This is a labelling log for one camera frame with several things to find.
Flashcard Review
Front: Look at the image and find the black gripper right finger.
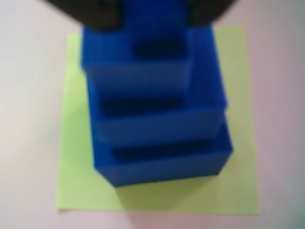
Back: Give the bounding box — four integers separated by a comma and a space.
187, 0, 235, 26

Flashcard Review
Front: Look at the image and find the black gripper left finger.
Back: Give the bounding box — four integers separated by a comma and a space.
49, 0, 125, 31

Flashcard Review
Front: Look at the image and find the green paper square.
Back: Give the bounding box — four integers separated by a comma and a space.
56, 25, 260, 214

